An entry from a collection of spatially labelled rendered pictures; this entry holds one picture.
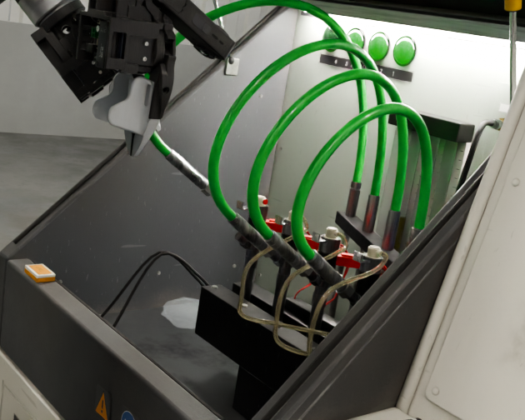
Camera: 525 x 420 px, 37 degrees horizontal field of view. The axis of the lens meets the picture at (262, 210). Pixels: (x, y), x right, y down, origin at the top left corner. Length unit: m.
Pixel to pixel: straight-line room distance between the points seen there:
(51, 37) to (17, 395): 0.58
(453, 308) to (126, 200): 0.69
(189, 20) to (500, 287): 0.45
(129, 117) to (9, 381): 0.65
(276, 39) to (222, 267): 0.46
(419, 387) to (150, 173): 0.69
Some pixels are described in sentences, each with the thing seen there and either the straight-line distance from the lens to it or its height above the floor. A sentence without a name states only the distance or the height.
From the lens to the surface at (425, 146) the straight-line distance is 1.04.
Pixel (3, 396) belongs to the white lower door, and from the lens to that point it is 1.43.
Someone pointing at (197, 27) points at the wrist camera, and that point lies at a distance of 0.89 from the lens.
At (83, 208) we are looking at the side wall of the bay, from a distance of 1.40.
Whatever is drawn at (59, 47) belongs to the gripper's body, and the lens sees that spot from 1.16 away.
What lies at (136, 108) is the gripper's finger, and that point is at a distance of 0.87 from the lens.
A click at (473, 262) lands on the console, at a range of 0.94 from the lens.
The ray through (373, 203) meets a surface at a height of 1.15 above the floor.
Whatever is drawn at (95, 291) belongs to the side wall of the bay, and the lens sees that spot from 1.47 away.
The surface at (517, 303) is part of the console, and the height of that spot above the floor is 1.14.
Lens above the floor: 1.40
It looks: 14 degrees down
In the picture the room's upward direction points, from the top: 9 degrees clockwise
